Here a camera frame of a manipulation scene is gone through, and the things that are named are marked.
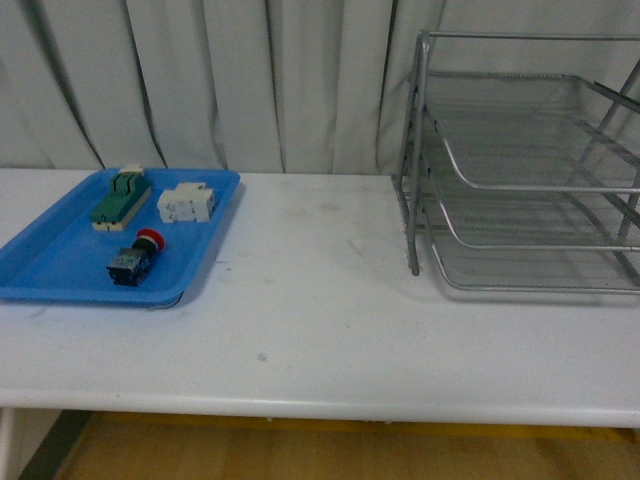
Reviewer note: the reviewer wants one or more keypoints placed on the red emergency stop button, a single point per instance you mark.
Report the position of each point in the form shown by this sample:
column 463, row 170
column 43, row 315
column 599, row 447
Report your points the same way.
column 131, row 265

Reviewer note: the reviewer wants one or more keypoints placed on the silver mesh three-tier rack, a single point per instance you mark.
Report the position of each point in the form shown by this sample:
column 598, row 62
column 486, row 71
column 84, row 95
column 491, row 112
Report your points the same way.
column 521, row 181

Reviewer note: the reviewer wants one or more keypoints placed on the white circuit breaker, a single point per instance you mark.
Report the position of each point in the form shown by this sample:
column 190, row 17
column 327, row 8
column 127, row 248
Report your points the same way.
column 187, row 202

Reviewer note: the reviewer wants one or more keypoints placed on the white curtain backdrop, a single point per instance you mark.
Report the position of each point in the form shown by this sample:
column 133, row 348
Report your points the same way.
column 251, row 86

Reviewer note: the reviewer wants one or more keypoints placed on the blue plastic tray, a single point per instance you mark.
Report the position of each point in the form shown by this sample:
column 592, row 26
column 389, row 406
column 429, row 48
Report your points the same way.
column 61, row 257

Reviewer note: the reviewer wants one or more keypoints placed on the green knife switch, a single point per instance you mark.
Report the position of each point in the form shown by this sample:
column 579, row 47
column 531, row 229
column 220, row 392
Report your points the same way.
column 128, row 191

